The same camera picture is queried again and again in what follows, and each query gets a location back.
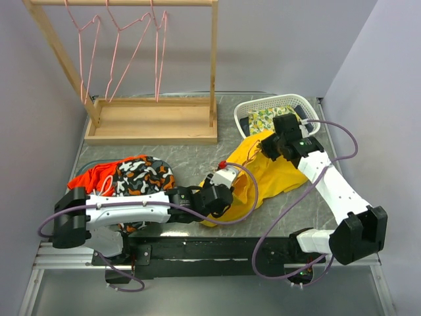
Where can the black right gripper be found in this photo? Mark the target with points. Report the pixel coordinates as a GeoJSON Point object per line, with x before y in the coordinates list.
{"type": "Point", "coordinates": [266, 148]}

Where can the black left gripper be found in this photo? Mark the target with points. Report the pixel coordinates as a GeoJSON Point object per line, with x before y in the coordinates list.
{"type": "Point", "coordinates": [207, 184]}

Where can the yellow shorts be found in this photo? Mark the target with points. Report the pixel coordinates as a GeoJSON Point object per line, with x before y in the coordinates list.
{"type": "Point", "coordinates": [273, 178]}

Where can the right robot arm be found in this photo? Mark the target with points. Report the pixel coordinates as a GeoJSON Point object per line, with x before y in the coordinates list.
{"type": "Point", "coordinates": [361, 228]}

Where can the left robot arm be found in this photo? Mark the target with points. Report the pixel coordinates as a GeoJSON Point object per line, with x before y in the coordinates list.
{"type": "Point", "coordinates": [93, 221]}

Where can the camouflage print shorts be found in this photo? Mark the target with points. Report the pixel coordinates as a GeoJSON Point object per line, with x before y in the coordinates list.
{"type": "Point", "coordinates": [142, 175]}

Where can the orange shorts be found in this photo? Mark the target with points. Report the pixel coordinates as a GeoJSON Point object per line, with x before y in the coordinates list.
{"type": "Point", "coordinates": [110, 190]}

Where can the wooden hanger rack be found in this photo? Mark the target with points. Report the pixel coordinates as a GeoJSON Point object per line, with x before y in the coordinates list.
{"type": "Point", "coordinates": [137, 120]}

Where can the lemon print cloth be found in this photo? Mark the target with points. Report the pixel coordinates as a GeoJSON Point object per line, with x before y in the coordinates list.
{"type": "Point", "coordinates": [261, 120]}

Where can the dark navy folded cloth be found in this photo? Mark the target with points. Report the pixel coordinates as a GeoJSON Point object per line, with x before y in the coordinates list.
{"type": "Point", "coordinates": [244, 124]}

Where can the white perforated plastic basket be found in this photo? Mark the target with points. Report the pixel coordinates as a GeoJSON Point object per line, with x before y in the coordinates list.
{"type": "Point", "coordinates": [291, 99]}

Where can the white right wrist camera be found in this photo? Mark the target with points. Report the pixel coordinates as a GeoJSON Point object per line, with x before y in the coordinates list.
{"type": "Point", "coordinates": [305, 127]}

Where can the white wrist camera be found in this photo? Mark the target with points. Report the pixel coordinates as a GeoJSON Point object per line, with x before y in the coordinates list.
{"type": "Point", "coordinates": [225, 175]}
{"type": "Point", "coordinates": [305, 127]}

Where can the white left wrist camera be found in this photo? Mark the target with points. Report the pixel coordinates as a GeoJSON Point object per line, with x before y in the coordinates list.
{"type": "Point", "coordinates": [225, 175]}

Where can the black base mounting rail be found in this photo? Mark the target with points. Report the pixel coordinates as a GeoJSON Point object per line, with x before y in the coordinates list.
{"type": "Point", "coordinates": [170, 256]}

